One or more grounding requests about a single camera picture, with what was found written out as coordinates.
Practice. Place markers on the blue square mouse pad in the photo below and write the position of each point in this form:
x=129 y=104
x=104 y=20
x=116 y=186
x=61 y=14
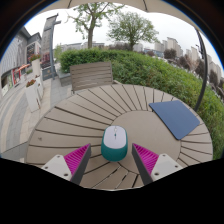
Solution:
x=176 y=118

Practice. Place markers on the green hedge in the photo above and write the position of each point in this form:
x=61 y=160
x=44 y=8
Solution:
x=150 y=71

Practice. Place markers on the leafy round tree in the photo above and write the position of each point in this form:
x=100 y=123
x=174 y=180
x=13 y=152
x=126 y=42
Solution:
x=131 y=28

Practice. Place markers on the tall white flower planter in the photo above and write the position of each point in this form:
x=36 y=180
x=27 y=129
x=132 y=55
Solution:
x=36 y=66

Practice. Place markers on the grey shopfront building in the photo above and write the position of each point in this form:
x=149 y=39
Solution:
x=15 y=55

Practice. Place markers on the white flower planter box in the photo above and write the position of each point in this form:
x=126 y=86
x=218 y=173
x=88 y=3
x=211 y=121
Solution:
x=32 y=96

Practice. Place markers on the white and teal computer mouse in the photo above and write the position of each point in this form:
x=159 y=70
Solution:
x=114 y=146

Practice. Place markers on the wooden slatted chair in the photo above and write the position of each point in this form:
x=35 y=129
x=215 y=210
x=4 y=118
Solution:
x=90 y=75

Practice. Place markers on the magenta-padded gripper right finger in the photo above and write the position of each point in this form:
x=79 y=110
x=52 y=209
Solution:
x=165 y=166

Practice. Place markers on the distant apartment buildings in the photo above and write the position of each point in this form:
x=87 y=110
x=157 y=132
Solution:
x=171 y=44

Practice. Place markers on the beige parasol canopy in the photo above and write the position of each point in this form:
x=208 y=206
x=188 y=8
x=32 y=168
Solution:
x=110 y=2

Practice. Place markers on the tall grey sign pillar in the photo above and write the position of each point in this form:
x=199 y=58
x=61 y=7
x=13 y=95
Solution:
x=46 y=40

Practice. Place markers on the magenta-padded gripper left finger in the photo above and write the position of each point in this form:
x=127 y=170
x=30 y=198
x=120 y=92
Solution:
x=58 y=166

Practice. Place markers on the thin sparse tree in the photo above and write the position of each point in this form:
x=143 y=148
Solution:
x=90 y=31

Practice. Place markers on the dark curved parasol pole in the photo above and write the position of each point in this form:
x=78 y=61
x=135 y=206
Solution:
x=205 y=73

